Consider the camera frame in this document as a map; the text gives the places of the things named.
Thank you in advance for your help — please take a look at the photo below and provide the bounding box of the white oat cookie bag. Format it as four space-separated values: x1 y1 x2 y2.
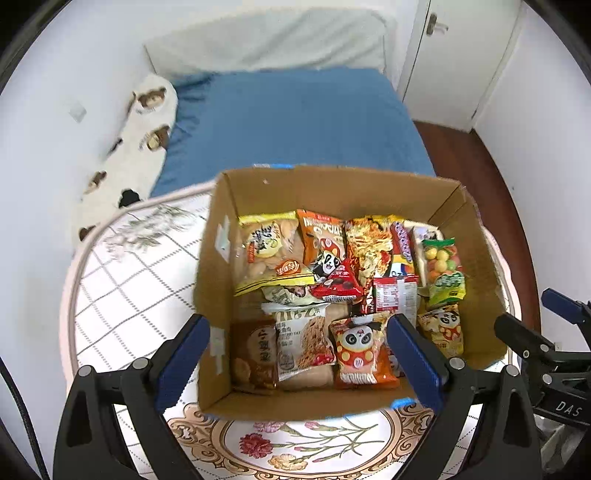
262 303 335 382

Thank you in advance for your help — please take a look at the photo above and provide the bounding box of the blue bed sheet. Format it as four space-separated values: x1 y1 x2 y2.
151 67 435 197

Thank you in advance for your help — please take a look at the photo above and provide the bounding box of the black cable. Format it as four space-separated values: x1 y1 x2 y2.
0 357 50 480

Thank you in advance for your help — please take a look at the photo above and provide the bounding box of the orange panda snack bag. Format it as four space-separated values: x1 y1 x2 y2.
329 312 400 389

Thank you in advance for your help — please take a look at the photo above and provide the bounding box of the yellow noodle snack bag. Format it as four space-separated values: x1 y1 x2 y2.
345 215 416 313

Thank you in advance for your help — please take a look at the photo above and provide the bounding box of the white door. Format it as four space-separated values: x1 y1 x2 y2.
399 0 522 132

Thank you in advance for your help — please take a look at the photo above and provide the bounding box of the brown pastry packet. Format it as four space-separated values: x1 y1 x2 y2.
230 318 279 392

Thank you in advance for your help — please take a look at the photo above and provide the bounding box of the door handle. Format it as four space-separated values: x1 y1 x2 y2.
426 12 449 36

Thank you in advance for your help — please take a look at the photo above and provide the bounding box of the grey dotted pillow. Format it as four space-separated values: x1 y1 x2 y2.
145 6 401 84

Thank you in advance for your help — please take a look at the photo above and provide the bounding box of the wall socket left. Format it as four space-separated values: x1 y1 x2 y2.
68 102 87 124

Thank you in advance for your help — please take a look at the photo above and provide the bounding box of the yellow panda snack bag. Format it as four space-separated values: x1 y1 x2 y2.
418 304 464 358

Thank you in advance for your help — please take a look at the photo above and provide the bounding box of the small pale snack packet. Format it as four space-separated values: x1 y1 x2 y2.
262 286 322 306

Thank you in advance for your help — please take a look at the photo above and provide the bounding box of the cardboard milk box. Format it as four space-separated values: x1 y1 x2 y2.
194 166 506 421

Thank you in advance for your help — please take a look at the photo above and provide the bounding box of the green candy bag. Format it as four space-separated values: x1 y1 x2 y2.
424 238 466 310

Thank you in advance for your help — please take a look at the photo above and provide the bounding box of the red white sachet packet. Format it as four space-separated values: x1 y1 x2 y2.
373 275 419 326

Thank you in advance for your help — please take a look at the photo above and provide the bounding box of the red snack packet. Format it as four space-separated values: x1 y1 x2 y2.
311 271 363 303

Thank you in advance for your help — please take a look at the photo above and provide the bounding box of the yellow cracker bag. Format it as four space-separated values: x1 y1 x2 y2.
235 210 315 296

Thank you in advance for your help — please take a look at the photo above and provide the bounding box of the red panda snack bag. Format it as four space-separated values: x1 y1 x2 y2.
297 209 346 282

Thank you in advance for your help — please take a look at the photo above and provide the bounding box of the bear print pillow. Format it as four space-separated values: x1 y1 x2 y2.
74 74 178 242

